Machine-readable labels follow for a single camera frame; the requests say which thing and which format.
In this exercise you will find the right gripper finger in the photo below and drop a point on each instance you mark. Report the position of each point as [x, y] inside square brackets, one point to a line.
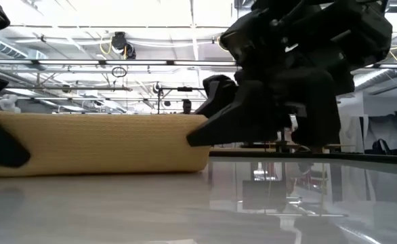
[220, 91]
[246, 118]

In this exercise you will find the orange waffle-weave towel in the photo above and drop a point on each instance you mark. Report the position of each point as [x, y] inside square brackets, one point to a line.
[100, 145]

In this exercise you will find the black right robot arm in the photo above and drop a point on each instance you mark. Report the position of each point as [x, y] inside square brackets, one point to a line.
[361, 30]

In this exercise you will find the white robot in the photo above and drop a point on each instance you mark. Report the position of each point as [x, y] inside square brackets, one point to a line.
[9, 103]

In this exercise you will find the person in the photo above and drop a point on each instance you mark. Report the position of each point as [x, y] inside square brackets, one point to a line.
[187, 106]

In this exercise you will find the white hanging cloth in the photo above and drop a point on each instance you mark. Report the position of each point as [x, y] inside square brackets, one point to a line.
[354, 132]

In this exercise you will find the long ceiling light bar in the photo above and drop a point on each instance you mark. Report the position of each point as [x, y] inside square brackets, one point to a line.
[83, 62]

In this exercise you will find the white curtain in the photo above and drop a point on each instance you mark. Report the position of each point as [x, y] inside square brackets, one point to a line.
[391, 128]

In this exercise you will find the black bag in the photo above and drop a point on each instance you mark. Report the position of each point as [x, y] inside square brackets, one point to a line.
[381, 147]

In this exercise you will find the striped ceiling ventilation duct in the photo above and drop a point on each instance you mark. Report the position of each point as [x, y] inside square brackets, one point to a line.
[2, 45]

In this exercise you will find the black metal gantry frame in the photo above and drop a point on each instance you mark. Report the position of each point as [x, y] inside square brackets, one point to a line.
[185, 89]

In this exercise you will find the silver ventilation duct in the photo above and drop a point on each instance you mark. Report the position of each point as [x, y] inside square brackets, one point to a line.
[381, 76]

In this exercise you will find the black aluminium table frame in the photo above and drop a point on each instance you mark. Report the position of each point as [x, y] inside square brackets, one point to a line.
[354, 157]

